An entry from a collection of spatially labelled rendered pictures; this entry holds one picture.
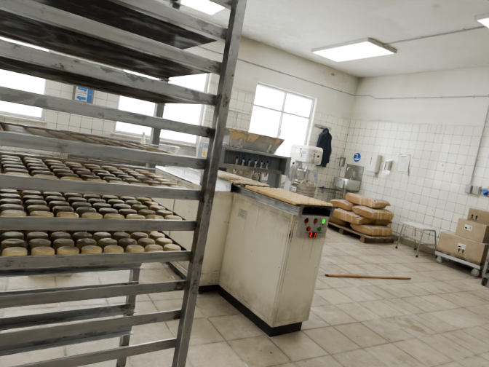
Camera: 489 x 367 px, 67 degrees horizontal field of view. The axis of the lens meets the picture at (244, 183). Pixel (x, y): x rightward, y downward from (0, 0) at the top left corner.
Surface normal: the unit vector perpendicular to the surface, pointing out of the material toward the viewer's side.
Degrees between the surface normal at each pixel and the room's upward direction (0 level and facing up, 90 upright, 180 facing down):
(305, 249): 90
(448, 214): 90
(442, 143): 90
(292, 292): 90
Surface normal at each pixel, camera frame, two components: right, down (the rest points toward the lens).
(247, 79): 0.50, 0.18
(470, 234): -0.89, -0.05
